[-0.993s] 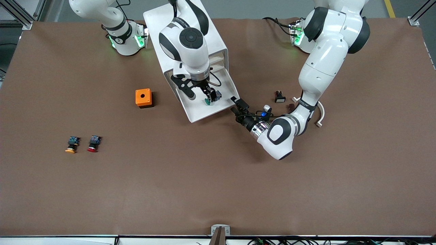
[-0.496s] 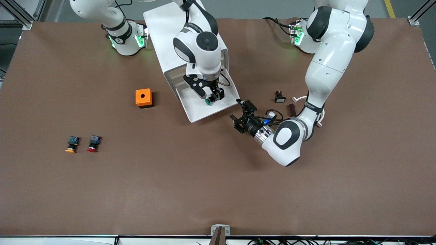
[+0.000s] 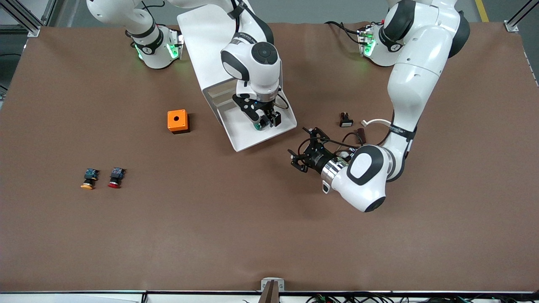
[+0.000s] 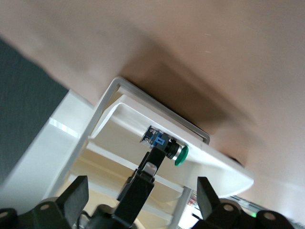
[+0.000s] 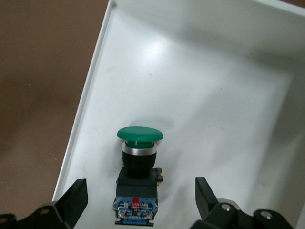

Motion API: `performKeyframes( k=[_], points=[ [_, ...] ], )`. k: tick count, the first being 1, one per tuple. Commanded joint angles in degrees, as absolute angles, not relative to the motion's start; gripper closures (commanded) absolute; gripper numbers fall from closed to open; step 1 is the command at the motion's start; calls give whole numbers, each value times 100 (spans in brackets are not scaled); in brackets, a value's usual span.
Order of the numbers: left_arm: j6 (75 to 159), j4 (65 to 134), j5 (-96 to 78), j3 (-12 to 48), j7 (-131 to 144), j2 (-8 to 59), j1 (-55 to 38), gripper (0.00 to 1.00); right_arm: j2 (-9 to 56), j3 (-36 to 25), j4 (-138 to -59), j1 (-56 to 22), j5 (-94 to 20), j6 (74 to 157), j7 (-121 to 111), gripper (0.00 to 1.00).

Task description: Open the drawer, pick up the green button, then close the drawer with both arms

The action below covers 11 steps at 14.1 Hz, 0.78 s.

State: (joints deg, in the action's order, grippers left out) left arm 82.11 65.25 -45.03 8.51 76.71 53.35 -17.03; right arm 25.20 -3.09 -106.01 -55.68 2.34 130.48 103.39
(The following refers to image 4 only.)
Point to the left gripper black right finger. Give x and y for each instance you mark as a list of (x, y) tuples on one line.
[(207, 200)]

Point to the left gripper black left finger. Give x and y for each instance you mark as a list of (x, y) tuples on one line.
[(71, 198)]

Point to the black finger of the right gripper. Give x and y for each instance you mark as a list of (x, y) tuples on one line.
[(135, 200)]

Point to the green push button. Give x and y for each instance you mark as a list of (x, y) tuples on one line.
[(179, 156)]

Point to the brown table mat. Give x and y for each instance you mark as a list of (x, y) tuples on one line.
[(190, 35)]

